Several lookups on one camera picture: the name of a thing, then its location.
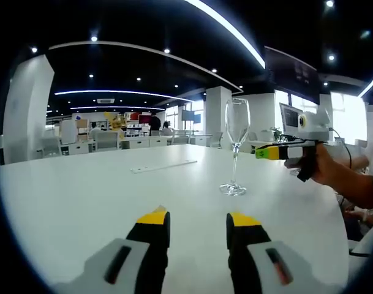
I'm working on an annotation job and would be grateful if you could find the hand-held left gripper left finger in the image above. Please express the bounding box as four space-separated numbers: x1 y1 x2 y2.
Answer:
54 205 171 294

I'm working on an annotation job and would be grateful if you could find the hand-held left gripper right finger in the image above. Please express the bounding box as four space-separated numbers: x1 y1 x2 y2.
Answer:
225 210 328 294

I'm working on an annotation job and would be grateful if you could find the clear stemmed glass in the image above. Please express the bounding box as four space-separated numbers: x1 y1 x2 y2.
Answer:
219 97 252 197

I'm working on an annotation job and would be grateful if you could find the person's right hand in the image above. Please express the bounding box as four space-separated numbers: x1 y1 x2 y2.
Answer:
284 143 341 188

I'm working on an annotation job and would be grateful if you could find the dark hanging display panel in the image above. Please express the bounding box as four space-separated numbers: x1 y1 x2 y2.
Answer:
263 45 322 102

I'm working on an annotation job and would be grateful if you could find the grey office chair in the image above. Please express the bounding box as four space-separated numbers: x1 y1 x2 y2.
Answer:
40 135 63 159
170 131 190 145
210 131 225 150
94 130 120 151

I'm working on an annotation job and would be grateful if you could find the white square pillar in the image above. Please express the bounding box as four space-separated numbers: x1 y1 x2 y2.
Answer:
3 54 56 165
205 86 233 148

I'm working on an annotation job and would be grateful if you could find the white flat metal bar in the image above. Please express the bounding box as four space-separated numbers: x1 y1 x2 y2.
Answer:
130 159 198 175

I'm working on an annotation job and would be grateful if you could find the white table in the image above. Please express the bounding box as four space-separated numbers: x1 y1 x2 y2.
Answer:
0 143 350 294

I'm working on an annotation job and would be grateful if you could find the black monitor screen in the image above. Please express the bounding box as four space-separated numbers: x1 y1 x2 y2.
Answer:
181 110 203 124

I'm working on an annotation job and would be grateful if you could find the person's lap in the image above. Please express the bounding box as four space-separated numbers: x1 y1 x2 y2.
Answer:
337 200 373 243

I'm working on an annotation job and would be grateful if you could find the white shelf with red boxes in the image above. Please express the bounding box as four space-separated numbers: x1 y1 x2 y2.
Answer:
126 111 152 137

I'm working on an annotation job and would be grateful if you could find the long curved ceiling light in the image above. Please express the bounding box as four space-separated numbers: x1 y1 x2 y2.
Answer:
185 0 267 69

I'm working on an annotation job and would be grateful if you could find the yellow figure decoration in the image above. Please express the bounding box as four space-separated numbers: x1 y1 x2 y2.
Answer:
104 111 127 132

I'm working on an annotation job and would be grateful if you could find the wooden shelf unit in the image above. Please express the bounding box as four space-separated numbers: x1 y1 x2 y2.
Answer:
75 118 89 142

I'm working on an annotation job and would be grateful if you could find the white box cabinet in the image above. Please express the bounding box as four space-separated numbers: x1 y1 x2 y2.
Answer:
60 119 77 145

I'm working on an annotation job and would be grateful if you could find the group of round ceiling lights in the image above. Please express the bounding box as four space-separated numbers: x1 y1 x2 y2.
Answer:
31 0 336 90

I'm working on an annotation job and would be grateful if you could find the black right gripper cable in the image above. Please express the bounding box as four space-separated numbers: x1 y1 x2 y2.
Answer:
326 127 354 170

